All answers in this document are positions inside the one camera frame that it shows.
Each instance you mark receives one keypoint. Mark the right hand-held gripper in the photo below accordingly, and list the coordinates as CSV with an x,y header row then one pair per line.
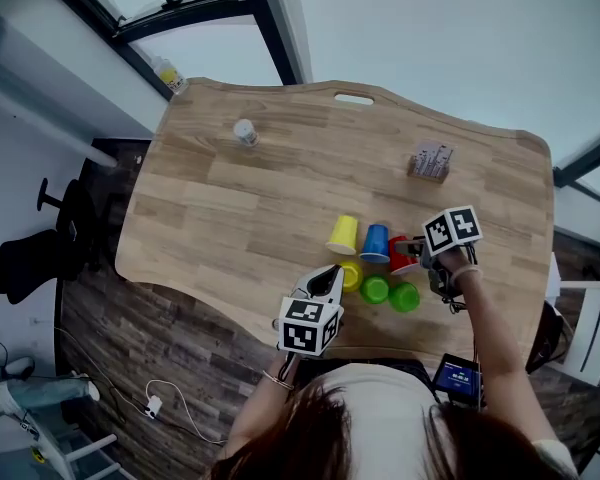
x,y
452,230

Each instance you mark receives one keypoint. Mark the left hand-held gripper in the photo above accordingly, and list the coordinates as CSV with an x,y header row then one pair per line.
x,y
305,325

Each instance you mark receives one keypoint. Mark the red paper cup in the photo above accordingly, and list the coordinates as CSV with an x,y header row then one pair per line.
x,y
400,265

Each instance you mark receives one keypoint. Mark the yellow paper cup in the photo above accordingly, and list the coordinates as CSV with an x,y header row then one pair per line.
x,y
352,275
342,233

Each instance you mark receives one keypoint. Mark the blue paper cup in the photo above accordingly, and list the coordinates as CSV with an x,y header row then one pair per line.
x,y
376,243

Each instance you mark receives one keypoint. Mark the green paper cup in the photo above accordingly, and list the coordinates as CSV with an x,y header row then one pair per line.
x,y
404,297
375,289

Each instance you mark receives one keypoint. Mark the person's right forearm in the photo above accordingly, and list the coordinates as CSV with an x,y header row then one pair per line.
x,y
500,353

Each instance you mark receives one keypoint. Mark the person's left forearm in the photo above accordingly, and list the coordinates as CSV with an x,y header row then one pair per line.
x,y
260,413

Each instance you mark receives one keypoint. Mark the pale wrist band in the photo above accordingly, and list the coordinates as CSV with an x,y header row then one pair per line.
x,y
466,274

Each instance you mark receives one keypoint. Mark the wooden card holder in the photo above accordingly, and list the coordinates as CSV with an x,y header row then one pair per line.
x,y
427,177

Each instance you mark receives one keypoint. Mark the person's black trousers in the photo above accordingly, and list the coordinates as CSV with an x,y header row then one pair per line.
x,y
360,365

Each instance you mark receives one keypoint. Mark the grey pen holder block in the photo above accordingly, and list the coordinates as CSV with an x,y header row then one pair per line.
x,y
434,157

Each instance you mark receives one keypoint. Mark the thin gold bangle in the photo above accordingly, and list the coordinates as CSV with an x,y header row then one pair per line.
x,y
278,380

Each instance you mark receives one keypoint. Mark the black device blue screen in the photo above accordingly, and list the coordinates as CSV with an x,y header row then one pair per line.
x,y
455,380

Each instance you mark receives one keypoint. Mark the person's white shirt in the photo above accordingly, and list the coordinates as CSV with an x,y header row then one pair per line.
x,y
380,418

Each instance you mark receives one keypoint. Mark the brown bag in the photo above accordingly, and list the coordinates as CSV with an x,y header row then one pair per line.
x,y
550,333

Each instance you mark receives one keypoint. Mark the small white jar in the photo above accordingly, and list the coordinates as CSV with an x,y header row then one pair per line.
x,y
245,132

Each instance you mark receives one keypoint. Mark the white chair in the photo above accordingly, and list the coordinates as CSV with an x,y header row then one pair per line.
x,y
595,328
80,455

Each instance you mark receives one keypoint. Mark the white charger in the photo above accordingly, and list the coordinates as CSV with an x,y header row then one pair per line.
x,y
153,407

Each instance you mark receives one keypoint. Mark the clear bottle yellow label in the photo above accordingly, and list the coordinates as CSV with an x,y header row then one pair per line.
x,y
170,75

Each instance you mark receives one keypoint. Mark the black office chair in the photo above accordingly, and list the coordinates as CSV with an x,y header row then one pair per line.
x,y
40,258

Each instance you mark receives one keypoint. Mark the white wall pipe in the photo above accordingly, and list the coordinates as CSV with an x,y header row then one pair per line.
x,y
45,123

